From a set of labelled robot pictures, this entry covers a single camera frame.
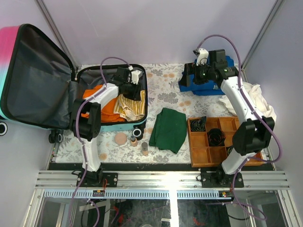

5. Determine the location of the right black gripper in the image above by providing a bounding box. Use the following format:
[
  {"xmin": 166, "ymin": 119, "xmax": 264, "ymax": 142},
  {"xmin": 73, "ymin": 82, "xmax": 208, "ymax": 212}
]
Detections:
[{"xmin": 179, "ymin": 61, "xmax": 214, "ymax": 87}]

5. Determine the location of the yellow white striped towel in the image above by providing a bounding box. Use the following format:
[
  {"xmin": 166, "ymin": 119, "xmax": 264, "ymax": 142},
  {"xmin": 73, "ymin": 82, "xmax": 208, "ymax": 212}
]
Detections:
[{"xmin": 114, "ymin": 90, "xmax": 146, "ymax": 122}]

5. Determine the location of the blue garment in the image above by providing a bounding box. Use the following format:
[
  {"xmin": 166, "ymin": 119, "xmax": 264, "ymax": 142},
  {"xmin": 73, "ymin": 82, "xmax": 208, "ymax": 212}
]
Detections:
[{"xmin": 178, "ymin": 50, "xmax": 239, "ymax": 96}]

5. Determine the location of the orange garment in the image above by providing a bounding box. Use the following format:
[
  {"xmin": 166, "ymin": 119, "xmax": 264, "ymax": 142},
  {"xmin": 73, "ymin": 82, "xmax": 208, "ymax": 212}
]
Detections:
[{"xmin": 82, "ymin": 85, "xmax": 125, "ymax": 123}]

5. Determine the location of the dark green garment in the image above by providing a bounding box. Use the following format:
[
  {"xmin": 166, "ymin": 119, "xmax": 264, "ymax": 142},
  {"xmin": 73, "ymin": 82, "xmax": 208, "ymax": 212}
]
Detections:
[{"xmin": 149, "ymin": 107, "xmax": 187, "ymax": 154}]

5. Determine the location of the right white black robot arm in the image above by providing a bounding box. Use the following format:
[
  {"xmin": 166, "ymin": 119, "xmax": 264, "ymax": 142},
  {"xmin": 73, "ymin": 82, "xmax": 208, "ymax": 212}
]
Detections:
[{"xmin": 183, "ymin": 48, "xmax": 275, "ymax": 187}]

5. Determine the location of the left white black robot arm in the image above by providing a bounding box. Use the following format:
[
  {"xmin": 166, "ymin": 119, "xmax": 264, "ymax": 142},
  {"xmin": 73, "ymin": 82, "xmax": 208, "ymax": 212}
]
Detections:
[{"xmin": 69, "ymin": 65, "xmax": 187, "ymax": 187}]

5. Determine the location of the rolled black belt top-left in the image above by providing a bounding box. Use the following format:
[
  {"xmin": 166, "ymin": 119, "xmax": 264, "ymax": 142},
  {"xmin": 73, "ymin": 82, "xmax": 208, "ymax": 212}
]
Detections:
[{"xmin": 190, "ymin": 116, "xmax": 207, "ymax": 132}]

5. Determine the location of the round peach compact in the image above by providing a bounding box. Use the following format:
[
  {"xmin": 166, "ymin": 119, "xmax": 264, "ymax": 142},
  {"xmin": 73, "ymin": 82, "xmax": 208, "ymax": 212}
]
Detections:
[{"xmin": 114, "ymin": 132, "xmax": 127, "ymax": 146}]

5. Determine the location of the small bottle black cap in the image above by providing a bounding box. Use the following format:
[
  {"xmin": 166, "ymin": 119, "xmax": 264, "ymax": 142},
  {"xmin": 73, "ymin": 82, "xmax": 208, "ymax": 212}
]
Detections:
[{"xmin": 130, "ymin": 135, "xmax": 138, "ymax": 147}]

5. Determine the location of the small bottle grey cap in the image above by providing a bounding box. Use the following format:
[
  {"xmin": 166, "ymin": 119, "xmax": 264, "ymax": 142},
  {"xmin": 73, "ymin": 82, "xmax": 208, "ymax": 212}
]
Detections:
[{"xmin": 141, "ymin": 142, "xmax": 149, "ymax": 156}]

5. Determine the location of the floral patterned table mat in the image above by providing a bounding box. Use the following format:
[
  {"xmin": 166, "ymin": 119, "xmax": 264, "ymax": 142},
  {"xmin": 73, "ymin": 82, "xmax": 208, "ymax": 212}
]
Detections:
[{"xmin": 54, "ymin": 62, "xmax": 270, "ymax": 164}]

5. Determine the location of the wooden compartment tray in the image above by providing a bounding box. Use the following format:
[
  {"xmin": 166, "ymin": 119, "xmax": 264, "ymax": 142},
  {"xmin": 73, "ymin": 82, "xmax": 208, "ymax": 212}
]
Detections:
[{"xmin": 187, "ymin": 116, "xmax": 265, "ymax": 168}]

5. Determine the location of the rolled black belt centre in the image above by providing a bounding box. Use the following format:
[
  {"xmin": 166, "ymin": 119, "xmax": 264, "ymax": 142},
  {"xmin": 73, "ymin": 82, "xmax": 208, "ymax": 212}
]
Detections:
[{"xmin": 207, "ymin": 128, "xmax": 226, "ymax": 147}]

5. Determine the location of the rolled dark belt bottom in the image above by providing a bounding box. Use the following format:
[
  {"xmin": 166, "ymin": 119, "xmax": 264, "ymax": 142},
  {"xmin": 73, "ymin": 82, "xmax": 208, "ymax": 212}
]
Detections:
[{"xmin": 226, "ymin": 146, "xmax": 233, "ymax": 156}]

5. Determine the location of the white crumpled garment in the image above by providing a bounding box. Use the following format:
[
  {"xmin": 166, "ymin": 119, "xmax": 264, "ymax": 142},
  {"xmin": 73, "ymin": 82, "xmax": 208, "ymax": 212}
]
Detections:
[{"xmin": 219, "ymin": 82, "xmax": 276, "ymax": 122}]

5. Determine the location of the pink teal open suitcase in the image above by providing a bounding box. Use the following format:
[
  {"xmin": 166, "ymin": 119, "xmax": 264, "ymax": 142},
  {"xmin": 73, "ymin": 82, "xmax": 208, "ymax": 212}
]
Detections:
[{"xmin": 0, "ymin": 24, "xmax": 147, "ymax": 143}]

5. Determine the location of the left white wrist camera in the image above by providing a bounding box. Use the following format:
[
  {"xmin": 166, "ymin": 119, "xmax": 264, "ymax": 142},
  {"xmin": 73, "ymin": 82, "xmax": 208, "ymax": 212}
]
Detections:
[{"xmin": 131, "ymin": 70, "xmax": 143, "ymax": 85}]

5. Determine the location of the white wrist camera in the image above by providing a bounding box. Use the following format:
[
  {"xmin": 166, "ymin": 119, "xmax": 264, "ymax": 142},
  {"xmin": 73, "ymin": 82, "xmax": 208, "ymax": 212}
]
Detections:
[
  {"xmin": 131, "ymin": 70, "xmax": 143, "ymax": 85},
  {"xmin": 193, "ymin": 48, "xmax": 209, "ymax": 66}
]

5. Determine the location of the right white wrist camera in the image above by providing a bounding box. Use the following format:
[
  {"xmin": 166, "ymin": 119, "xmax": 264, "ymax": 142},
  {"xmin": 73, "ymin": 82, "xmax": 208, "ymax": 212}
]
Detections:
[{"xmin": 193, "ymin": 48, "xmax": 209, "ymax": 66}]

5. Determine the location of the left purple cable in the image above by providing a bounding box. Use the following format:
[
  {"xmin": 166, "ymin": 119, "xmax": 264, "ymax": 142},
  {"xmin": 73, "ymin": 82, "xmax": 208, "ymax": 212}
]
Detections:
[{"xmin": 67, "ymin": 56, "xmax": 133, "ymax": 227}]

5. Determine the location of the purple cable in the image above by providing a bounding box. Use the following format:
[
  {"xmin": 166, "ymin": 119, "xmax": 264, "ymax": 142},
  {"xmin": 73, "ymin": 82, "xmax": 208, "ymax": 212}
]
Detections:
[
  {"xmin": 197, "ymin": 34, "xmax": 283, "ymax": 221},
  {"xmin": 67, "ymin": 56, "xmax": 133, "ymax": 227}
]

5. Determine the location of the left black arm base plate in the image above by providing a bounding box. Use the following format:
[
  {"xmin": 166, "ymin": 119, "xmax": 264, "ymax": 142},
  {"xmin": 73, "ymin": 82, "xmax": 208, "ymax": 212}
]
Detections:
[{"xmin": 76, "ymin": 172, "xmax": 118, "ymax": 188}]

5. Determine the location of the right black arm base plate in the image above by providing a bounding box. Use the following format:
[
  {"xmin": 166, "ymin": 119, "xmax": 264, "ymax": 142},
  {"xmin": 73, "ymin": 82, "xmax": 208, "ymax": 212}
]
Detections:
[{"xmin": 201, "ymin": 172, "xmax": 235, "ymax": 188}]

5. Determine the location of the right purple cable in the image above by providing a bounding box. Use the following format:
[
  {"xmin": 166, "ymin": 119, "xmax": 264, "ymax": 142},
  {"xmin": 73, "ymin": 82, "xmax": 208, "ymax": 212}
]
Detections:
[{"xmin": 197, "ymin": 34, "xmax": 283, "ymax": 221}]

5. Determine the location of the aluminium rail frame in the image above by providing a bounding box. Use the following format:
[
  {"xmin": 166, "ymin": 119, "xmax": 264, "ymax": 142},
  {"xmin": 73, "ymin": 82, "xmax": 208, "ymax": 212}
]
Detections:
[{"xmin": 23, "ymin": 170, "xmax": 303, "ymax": 227}]

